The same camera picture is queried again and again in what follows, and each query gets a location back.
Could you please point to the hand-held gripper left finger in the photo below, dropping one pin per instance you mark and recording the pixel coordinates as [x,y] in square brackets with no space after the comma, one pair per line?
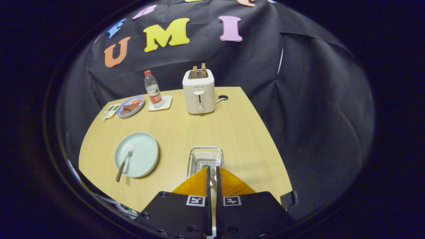
[179,212]

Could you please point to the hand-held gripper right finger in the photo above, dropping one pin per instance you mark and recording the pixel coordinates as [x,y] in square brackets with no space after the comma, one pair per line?
[252,215]

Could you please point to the black table clamp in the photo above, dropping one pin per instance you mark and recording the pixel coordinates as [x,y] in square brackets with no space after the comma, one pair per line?
[288,199]

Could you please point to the light green plate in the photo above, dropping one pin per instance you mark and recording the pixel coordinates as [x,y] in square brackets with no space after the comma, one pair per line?
[142,156]

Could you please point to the black backdrop cloth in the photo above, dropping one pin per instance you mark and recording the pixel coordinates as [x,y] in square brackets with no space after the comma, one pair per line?
[298,116]

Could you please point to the white square coaster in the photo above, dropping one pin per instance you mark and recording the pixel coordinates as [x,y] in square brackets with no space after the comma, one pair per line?
[167,101]

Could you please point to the white toaster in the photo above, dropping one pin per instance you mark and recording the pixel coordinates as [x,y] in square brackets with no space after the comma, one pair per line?
[199,99]

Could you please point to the brown food pieces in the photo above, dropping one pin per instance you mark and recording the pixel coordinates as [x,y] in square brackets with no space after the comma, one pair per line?
[129,108]

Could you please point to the orange food slice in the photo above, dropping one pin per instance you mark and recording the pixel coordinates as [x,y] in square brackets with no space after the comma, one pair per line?
[136,101]

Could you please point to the blue plate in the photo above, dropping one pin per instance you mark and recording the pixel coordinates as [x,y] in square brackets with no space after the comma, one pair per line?
[127,102]

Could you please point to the white sauce dish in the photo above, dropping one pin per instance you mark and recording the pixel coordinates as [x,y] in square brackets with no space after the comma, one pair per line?
[111,111]

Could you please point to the clear plastic water bottle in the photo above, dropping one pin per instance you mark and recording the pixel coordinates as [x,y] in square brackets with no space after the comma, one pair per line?
[153,91]

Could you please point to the thin toast slice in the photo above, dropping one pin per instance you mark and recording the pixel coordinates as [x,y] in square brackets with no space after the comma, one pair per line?
[194,73]
[203,70]

